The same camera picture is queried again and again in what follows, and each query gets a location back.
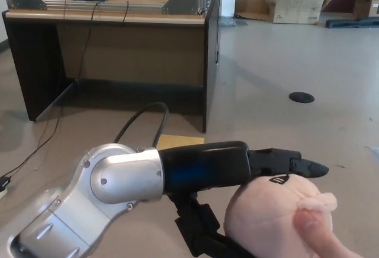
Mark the person's bare hand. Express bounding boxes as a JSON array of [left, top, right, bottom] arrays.
[[293, 210, 368, 258]]

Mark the yellow paper sheet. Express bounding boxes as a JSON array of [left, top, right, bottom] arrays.
[[156, 134, 205, 150]]

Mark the pink plush dumpling with sunglasses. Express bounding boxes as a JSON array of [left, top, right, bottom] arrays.
[[224, 173, 338, 258]]

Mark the black robot wrist cable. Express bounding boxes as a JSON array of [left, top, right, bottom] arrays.
[[114, 101, 169, 149]]

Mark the open printed cardboard box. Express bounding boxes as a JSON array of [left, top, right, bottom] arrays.
[[263, 0, 332, 24]]

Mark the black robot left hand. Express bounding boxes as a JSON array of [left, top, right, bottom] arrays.
[[158, 140, 330, 258]]

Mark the long black power cable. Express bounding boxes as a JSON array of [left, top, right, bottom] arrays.
[[0, 0, 101, 179]]

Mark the dark blue foam mat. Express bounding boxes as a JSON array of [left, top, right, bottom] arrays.
[[325, 17, 379, 30]]

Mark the thin black side cable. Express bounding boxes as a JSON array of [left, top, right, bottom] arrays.
[[215, 15, 221, 65]]

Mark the black power adapter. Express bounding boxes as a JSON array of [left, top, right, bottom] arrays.
[[0, 175, 12, 193]]

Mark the dark wooden desk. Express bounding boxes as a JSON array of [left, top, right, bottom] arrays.
[[1, 0, 223, 134]]

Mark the black round floor cover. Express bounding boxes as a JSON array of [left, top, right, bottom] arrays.
[[289, 91, 315, 104]]

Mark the small closed cardboard box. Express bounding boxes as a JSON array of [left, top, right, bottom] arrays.
[[354, 0, 379, 20]]

